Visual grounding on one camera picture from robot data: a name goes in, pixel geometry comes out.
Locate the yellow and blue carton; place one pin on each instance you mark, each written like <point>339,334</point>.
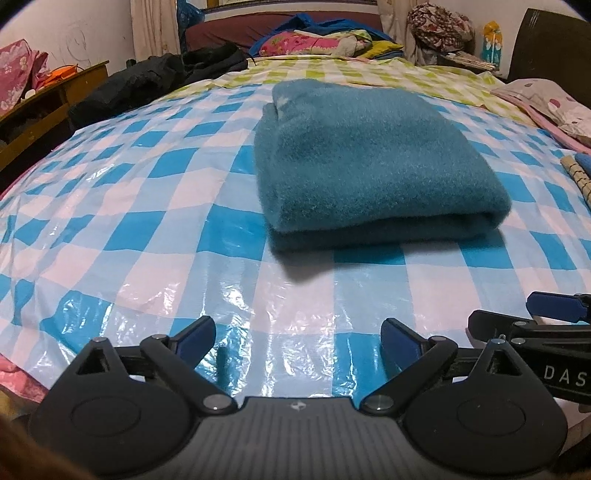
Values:
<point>492,44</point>

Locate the stack of papers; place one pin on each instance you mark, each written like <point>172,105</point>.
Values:
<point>466,60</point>

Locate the pile of colourful bedding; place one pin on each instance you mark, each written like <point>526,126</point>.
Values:
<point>323,25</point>

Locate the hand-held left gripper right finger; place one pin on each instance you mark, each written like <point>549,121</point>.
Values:
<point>400,344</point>

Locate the teal knit sweater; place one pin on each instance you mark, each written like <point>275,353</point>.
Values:
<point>369,161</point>

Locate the brown floral cloth bundle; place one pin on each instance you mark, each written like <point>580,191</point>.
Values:
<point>438,25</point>

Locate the pink floral cloth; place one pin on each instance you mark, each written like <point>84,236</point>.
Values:
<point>18,69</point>

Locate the dark wooden headboard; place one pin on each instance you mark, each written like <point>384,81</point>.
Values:
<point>549,46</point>

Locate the pink floral quilt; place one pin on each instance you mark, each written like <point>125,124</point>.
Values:
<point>304,44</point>

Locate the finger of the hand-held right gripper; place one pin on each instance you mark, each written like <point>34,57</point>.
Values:
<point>554,305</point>
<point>489,323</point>

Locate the pink blanket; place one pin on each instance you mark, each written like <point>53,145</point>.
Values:
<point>535,115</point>

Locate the cream curtain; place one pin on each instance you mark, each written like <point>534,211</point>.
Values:
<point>392,21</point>
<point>154,27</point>

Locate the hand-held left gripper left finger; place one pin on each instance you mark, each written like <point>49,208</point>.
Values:
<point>199,338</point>

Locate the orange item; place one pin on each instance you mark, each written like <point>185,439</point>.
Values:
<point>60,74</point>

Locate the beige striped knit garment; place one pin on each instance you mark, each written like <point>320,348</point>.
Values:
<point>579,180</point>

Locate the blue ribbed knit sweater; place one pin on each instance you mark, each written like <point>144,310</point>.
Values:
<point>584,162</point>

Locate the floral print pillow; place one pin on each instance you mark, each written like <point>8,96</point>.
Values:
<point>554,101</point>

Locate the green checkered plastic sheet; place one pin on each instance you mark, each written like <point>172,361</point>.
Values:
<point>415,78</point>

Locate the wooden side shelf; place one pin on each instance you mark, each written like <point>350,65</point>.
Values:
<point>46,106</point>

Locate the pink bedsheet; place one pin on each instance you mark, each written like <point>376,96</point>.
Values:
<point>21,378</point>

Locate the black jacket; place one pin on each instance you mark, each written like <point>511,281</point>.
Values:
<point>138,78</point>

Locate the yellow cloth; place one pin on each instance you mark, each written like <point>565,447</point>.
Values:
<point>381,48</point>

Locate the maroon sofa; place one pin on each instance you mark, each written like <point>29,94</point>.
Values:
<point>221,32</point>

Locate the blue plastic bag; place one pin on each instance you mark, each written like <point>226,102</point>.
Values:
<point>190,14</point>

